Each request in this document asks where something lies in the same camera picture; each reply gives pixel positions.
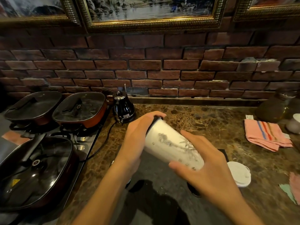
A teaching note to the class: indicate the person's left hand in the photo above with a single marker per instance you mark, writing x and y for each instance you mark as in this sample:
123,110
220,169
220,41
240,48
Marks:
133,140

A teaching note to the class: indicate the person's right hand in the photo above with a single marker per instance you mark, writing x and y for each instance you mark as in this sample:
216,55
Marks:
211,168

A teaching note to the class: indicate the person's right thumb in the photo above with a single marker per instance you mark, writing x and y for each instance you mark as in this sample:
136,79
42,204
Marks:
182,168

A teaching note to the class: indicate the white printed tumbler cup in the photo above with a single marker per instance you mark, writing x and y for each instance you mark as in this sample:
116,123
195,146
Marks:
168,145

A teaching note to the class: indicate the person's left forearm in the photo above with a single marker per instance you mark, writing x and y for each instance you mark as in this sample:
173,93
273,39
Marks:
105,199

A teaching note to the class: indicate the person's right forearm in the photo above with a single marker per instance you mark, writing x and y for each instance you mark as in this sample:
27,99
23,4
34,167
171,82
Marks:
241,213

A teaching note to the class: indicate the black counter mat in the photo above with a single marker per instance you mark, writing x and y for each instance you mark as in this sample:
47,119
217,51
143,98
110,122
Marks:
164,196

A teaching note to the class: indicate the white cup lid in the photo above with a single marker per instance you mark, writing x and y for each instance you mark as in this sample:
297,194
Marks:
239,173

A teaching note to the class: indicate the white towel tag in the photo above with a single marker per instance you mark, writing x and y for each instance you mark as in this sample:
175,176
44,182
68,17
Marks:
249,117

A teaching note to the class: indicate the black electric kettle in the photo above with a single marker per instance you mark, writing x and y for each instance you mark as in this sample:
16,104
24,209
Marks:
123,107

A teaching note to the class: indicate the pink striped towel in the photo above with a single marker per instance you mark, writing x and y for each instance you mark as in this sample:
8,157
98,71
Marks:
264,134

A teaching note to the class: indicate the black gas stove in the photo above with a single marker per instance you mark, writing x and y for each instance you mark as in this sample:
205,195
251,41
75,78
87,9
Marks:
86,138

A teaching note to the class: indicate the green cloth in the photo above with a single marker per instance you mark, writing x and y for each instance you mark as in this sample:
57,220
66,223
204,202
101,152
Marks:
287,190

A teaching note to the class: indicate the brown glass jar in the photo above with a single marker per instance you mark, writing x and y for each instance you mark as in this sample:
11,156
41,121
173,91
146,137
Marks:
271,107

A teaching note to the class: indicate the large red electric skillet pan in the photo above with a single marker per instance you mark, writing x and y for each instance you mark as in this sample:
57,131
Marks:
70,175

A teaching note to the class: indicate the pink cloth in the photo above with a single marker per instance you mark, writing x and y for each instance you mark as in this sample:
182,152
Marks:
295,187

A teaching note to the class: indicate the white ceramic cup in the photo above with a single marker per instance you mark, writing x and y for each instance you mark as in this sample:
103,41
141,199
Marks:
294,125

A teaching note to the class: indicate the large glass pan lid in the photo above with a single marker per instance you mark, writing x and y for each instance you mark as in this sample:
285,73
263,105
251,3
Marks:
35,168

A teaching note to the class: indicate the gold framed landscape painting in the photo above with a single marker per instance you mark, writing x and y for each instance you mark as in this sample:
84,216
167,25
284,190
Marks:
152,9

